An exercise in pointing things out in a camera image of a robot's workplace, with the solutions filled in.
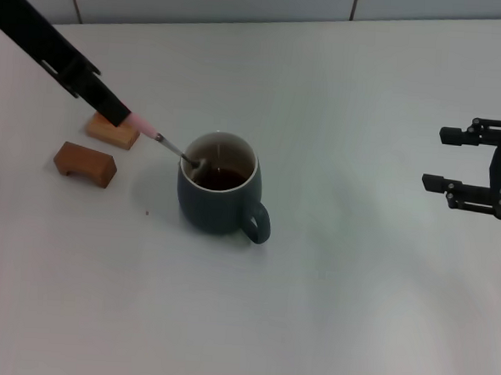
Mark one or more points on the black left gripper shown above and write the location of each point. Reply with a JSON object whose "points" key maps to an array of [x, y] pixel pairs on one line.
{"points": [[27, 16]]}

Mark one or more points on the dark grey ceramic cup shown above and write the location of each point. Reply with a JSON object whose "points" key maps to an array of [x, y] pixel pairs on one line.
{"points": [[215, 211]]}

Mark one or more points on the light wooden block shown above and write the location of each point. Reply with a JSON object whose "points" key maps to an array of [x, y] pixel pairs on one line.
{"points": [[117, 137]]}

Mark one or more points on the dark brown wooden block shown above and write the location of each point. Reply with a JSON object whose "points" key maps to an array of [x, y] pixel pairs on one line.
{"points": [[86, 162]]}

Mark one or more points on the dark coffee liquid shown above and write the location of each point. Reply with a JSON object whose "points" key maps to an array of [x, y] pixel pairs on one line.
{"points": [[225, 181]]}

